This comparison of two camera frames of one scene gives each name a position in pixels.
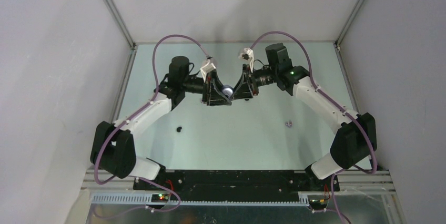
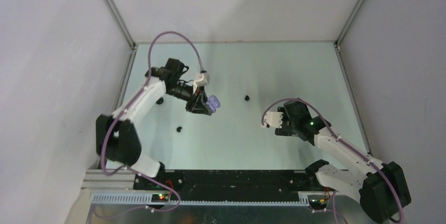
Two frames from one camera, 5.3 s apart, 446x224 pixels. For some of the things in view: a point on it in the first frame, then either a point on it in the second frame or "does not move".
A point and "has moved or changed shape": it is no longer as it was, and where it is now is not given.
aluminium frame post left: (113, 7) does not move
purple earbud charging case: (227, 90) has moved or changed shape
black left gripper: (212, 91) -> (197, 103)
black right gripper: (243, 90) -> (283, 131)
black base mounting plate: (188, 185) does not move
